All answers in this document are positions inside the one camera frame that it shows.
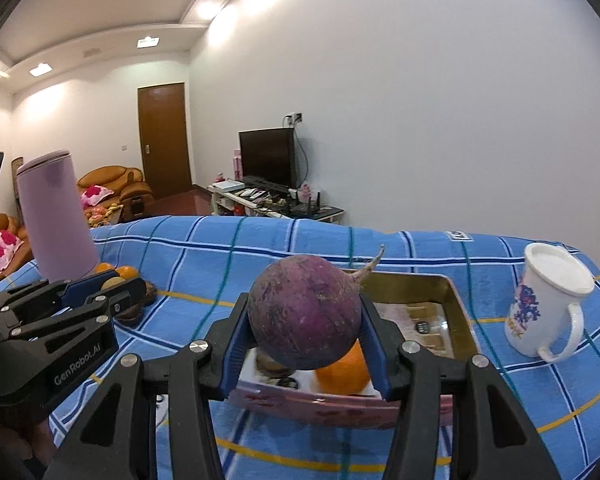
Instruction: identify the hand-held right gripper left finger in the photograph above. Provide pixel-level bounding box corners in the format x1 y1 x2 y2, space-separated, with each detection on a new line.
42 294 253 480

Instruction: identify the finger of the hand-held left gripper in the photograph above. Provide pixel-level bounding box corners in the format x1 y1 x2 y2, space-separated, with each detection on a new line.
7 276 147 346
0 269 118 318

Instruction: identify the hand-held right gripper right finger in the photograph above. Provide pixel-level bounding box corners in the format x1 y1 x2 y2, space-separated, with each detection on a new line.
361 296 563 480

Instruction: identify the dark brown taro piece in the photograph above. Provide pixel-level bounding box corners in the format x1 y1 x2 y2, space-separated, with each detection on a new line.
115 282 157 326
257 350 295 379

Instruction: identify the partly peeled tangerine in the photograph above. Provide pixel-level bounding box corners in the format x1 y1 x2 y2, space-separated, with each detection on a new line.
314 342 371 396

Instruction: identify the purple radish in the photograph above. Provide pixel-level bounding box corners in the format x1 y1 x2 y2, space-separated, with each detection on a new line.
246 244 387 372

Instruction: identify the pink tin box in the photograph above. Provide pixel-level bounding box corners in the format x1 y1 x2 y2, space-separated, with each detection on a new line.
227 271 483 431

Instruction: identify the lilac electric kettle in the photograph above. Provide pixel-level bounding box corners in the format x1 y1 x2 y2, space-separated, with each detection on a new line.
15 149 101 281

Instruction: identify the pink flowered cushion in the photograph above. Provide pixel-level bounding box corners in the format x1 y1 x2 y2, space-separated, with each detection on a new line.
0 230 24 274
80 186 115 207

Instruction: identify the blue plaid blanket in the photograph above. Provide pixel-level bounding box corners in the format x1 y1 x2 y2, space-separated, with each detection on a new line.
0 215 600 480

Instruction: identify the white television stand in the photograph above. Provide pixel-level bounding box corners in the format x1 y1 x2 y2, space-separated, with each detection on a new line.
207 182 345 226

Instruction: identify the brown wooden door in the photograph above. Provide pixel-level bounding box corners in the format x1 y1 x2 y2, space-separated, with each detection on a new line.
137 82 193 199

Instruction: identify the white mug with blue print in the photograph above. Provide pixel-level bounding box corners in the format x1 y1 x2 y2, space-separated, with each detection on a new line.
504 242 596 363

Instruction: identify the black router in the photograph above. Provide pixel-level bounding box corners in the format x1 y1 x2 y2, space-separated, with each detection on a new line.
290 190 331 214

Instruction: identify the black television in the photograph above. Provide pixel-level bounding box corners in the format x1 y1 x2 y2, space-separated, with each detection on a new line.
238 127 301 189

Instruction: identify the black television cable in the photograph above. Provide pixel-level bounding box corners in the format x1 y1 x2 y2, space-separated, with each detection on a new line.
282 115 311 187

